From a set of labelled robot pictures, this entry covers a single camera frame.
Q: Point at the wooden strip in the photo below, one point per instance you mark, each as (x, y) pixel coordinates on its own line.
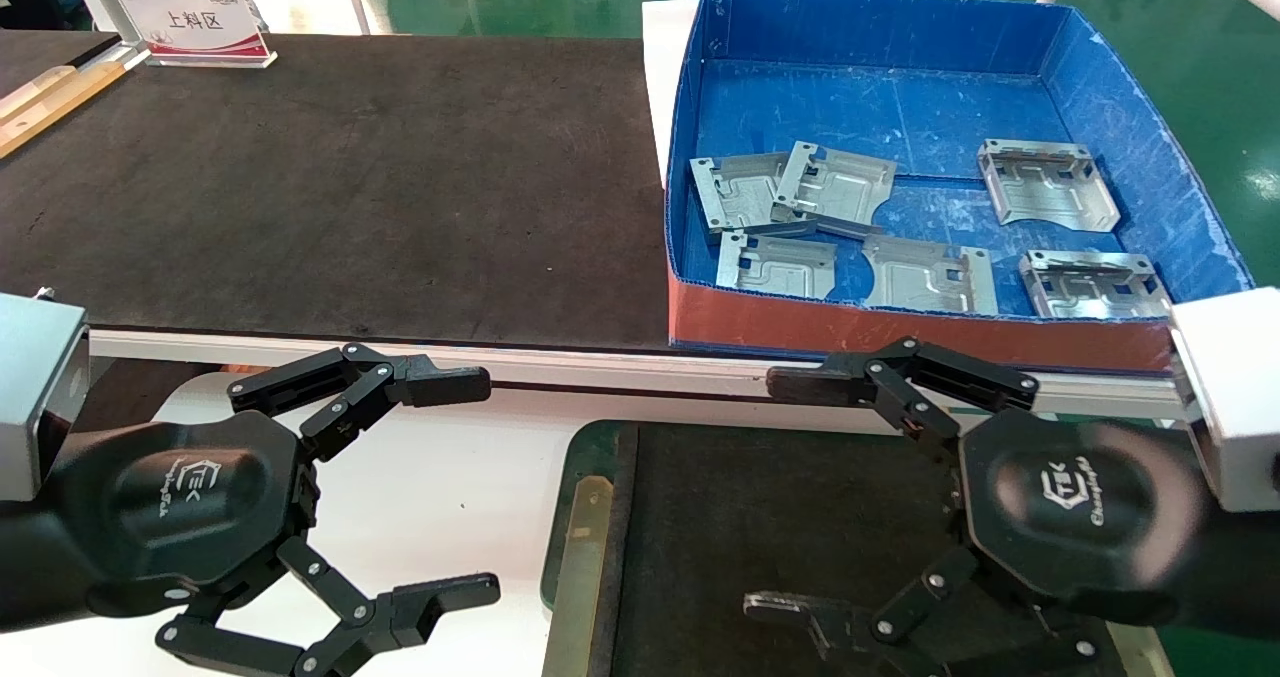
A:
(50, 107)

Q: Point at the large black table mat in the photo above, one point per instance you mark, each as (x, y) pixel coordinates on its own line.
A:
(350, 187)

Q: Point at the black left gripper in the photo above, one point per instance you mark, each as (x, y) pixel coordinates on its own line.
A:
(190, 497)

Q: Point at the black tray with green rim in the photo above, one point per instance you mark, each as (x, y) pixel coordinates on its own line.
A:
(760, 517)

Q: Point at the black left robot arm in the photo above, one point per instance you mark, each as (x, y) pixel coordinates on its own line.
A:
(30, 567)

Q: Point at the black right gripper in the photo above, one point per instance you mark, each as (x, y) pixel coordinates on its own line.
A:
(1080, 502)

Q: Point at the acrylic sign with Chinese text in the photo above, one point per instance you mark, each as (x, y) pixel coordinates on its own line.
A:
(195, 25)

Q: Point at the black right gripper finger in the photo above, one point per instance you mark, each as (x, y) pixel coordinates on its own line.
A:
(775, 607)
(810, 385)

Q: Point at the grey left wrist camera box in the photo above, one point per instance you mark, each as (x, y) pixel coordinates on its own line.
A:
(30, 387)

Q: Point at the white paper sheet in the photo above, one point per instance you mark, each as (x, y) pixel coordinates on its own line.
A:
(662, 67)

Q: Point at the stamped grey metal part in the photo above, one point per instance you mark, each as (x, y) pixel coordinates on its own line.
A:
(1050, 192)
(780, 267)
(840, 187)
(1095, 292)
(735, 192)
(925, 277)

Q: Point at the aluminium table frame rail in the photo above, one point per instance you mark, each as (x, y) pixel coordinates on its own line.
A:
(600, 367)

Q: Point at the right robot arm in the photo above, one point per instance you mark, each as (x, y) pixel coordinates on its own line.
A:
(1240, 577)

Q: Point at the blue corrugated plastic box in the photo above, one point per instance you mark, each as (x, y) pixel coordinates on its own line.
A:
(930, 107)

